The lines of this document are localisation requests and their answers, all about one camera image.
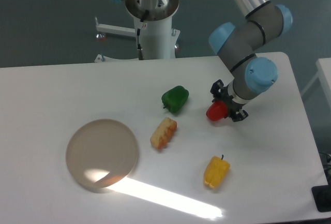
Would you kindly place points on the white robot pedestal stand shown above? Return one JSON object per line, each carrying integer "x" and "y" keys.
{"x": 155, "y": 37}

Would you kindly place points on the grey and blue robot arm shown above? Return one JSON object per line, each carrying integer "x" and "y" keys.
{"x": 235, "y": 46}

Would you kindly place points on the beige round plate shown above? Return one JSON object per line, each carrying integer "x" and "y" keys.
{"x": 101, "y": 153}

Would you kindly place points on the white side table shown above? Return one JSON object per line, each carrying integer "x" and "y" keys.
{"x": 323, "y": 66}

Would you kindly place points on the orange toy bread piece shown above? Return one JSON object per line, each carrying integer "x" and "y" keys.
{"x": 163, "y": 133}

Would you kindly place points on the yellow toy pepper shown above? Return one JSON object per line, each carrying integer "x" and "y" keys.
{"x": 215, "y": 171}

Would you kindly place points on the green toy pepper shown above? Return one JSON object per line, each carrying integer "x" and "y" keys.
{"x": 174, "y": 99}

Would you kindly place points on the black box at table edge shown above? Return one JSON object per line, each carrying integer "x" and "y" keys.
{"x": 321, "y": 195}

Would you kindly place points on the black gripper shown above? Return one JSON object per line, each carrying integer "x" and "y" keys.
{"x": 231, "y": 100}

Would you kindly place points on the red toy pepper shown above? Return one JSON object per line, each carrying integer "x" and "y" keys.
{"x": 217, "y": 111}

